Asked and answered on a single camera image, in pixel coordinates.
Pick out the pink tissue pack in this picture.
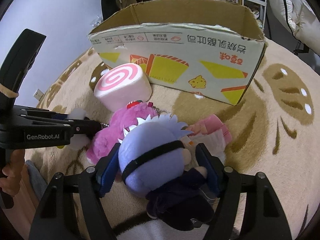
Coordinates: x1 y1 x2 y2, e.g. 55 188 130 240
186 114 232 164

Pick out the purple-haired doll plush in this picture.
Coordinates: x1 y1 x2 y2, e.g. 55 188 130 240
118 114 214 231

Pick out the open cardboard box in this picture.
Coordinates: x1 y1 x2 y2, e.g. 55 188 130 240
88 0 267 105

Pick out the beige patterned blanket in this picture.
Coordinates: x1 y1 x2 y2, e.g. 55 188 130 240
26 40 319 239

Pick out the person's left hand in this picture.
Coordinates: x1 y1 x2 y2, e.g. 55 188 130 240
0 150 25 196

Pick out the black white plush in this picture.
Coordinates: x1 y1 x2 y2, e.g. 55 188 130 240
117 220 209 240

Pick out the pink swirl roll plush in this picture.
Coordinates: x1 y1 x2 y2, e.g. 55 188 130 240
94 63 152 112

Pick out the wall power outlet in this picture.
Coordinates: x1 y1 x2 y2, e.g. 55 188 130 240
33 89 44 101

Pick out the cream puffer coat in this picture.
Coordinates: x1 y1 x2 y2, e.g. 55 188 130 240
269 0 319 54

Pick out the snack bag on floor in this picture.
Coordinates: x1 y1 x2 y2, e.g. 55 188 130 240
90 15 103 28

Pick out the pink bear plush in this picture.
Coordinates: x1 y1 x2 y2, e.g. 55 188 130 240
86 101 158 165

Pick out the white trolley cart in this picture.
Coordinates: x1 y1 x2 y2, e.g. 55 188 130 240
242 0 267 30

